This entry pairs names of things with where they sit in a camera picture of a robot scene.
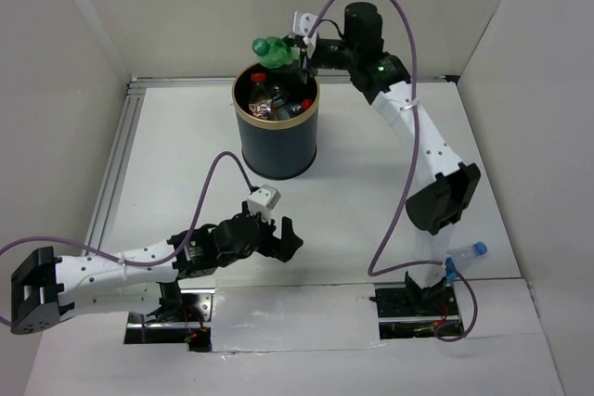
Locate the black bin with gold rim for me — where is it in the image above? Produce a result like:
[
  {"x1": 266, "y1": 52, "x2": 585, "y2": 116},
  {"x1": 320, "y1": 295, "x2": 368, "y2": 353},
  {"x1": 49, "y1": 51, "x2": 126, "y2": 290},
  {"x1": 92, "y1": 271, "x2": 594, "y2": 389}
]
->
[{"x1": 232, "y1": 63, "x2": 320, "y2": 180}]

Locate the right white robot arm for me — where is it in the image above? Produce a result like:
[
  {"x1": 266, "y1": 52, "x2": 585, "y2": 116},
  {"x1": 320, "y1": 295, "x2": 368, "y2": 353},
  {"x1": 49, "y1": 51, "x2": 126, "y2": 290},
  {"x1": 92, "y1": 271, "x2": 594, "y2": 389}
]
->
[{"x1": 289, "y1": 2, "x2": 481, "y2": 314}]

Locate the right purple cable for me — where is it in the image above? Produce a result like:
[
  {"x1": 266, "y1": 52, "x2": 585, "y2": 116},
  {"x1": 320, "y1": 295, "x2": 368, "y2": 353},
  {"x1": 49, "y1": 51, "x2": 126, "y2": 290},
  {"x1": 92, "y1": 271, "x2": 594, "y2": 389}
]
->
[{"x1": 305, "y1": 0, "x2": 479, "y2": 342}]

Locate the clear bottle blue label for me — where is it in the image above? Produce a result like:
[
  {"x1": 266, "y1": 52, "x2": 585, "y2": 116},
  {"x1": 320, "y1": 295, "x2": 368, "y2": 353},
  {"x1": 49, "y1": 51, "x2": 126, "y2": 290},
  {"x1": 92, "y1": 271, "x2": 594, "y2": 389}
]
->
[{"x1": 445, "y1": 242, "x2": 488, "y2": 281}]

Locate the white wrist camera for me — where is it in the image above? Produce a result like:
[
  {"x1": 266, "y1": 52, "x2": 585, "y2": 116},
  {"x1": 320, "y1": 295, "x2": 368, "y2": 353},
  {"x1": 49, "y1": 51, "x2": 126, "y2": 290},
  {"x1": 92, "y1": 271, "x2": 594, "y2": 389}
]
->
[
  {"x1": 247, "y1": 185, "x2": 281, "y2": 224},
  {"x1": 292, "y1": 11, "x2": 318, "y2": 58}
]

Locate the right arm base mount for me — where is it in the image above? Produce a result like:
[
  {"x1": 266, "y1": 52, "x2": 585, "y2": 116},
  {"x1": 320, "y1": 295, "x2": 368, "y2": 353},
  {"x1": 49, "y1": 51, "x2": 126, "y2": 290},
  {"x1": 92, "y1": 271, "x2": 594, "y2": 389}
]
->
[{"x1": 368, "y1": 274, "x2": 464, "y2": 340}]

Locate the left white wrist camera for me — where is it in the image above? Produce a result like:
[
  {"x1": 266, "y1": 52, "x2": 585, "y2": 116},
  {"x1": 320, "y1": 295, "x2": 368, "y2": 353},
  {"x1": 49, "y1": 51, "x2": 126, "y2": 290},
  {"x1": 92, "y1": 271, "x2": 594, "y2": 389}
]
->
[{"x1": 247, "y1": 185, "x2": 281, "y2": 224}]

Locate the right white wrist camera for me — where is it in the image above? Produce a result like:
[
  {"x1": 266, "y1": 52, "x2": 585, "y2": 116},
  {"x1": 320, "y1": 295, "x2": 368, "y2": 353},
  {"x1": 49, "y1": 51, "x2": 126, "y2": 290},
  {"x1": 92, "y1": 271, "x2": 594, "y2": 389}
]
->
[{"x1": 292, "y1": 11, "x2": 318, "y2": 58}]

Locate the green Sprite bottle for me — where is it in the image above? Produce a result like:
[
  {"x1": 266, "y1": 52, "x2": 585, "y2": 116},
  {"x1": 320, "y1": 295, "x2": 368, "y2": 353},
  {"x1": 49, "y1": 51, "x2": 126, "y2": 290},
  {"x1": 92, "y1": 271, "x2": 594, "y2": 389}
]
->
[{"x1": 252, "y1": 36, "x2": 295, "y2": 70}]

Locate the brown bottle red cap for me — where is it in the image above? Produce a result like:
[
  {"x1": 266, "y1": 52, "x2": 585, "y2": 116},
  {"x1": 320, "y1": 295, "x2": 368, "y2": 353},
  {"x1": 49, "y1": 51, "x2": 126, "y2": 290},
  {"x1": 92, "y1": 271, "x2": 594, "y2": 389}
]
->
[{"x1": 248, "y1": 71, "x2": 289, "y2": 121}]

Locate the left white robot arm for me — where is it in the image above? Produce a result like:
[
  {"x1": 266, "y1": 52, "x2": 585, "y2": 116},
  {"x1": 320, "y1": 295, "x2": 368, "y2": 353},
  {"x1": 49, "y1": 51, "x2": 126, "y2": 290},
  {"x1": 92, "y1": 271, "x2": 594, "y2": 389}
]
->
[{"x1": 8, "y1": 209, "x2": 303, "y2": 335}]

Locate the clear bottle red cap red label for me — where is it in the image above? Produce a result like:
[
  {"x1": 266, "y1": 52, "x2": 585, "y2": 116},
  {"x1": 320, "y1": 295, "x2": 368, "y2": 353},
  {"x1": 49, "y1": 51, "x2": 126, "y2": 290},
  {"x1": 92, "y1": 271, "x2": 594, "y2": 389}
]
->
[{"x1": 273, "y1": 98, "x2": 313, "y2": 121}]

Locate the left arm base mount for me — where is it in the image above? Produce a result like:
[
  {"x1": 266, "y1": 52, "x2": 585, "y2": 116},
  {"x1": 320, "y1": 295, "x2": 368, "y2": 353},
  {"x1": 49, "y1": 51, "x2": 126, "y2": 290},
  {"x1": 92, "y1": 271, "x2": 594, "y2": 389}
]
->
[{"x1": 123, "y1": 288, "x2": 215, "y2": 353}]

